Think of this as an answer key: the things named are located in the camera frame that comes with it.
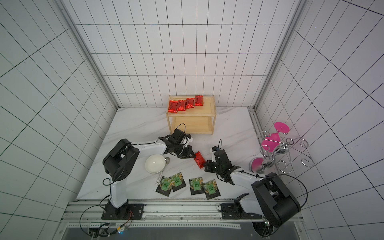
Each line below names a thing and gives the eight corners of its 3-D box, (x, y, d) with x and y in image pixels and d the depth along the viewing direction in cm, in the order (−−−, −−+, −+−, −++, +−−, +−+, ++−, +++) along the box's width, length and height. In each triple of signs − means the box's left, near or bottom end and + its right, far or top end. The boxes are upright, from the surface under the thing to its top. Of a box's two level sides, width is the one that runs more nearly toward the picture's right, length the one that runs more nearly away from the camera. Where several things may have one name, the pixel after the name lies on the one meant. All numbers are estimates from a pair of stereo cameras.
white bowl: (145, 175, 86) (143, 172, 83) (148, 157, 93) (147, 154, 90) (163, 175, 86) (162, 172, 83) (166, 157, 93) (165, 154, 90)
